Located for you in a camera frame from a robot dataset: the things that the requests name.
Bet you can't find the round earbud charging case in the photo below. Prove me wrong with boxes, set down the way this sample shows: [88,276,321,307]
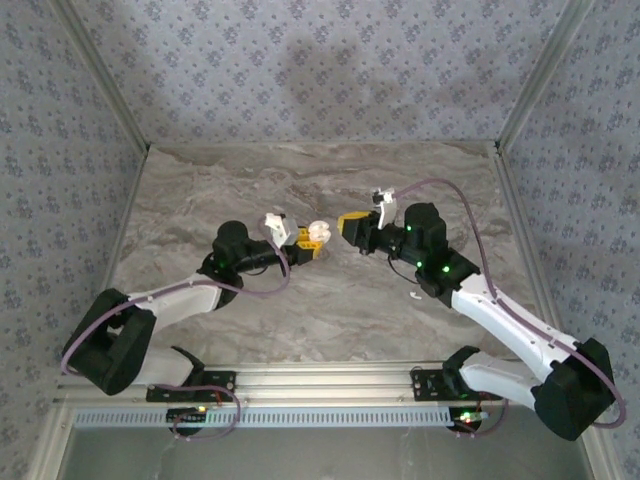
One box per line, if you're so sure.
[307,220,334,246]

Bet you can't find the left controller board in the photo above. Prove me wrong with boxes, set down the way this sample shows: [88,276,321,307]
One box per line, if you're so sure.
[166,405,211,424]

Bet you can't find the controller board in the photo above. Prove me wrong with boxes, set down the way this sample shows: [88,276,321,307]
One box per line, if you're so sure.
[449,407,489,431]
[166,405,211,424]

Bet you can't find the right controller board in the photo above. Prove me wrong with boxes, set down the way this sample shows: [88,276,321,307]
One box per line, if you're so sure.
[449,407,489,431]

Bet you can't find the aluminium table side rail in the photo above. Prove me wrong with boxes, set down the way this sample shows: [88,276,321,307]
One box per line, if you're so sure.
[492,144,621,480]

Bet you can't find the aluminium mounting rail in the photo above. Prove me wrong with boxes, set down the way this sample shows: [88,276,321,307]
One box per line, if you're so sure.
[53,363,539,407]

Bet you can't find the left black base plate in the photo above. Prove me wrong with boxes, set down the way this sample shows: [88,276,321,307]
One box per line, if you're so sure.
[145,368,237,404]

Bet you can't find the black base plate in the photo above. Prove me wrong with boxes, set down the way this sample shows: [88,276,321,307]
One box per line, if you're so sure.
[145,368,237,404]
[409,366,504,403]

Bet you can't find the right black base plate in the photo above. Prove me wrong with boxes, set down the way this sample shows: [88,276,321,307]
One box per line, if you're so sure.
[409,366,504,403]

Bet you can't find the grey slotted cable duct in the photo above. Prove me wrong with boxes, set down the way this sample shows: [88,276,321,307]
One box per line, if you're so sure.
[74,403,486,430]

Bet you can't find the aluminium corner frame post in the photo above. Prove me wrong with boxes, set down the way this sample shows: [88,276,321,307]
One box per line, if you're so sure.
[49,0,152,154]
[493,0,597,151]

